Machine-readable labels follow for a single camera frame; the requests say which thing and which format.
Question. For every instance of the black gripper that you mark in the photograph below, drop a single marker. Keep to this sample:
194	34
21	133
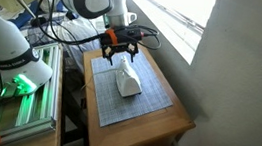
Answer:
124	43

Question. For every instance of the white clothes iron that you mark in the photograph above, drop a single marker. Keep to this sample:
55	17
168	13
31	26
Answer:
129	81

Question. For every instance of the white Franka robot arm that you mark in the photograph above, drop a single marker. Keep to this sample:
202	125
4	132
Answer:
4	39

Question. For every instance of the window with white blinds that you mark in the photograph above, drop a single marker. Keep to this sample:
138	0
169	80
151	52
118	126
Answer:
179	11

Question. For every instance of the grey grid ironing mat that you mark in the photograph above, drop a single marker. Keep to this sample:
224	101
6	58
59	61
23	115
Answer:
116	108

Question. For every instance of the wooden side table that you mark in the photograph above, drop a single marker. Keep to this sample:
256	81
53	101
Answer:
136	140

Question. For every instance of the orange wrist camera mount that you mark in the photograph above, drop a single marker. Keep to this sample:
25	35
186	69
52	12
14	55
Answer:
112	37

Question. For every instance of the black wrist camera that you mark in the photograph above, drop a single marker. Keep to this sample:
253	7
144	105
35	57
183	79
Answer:
134	33

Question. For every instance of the aluminium rail base frame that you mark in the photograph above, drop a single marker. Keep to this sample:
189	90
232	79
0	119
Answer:
37	112

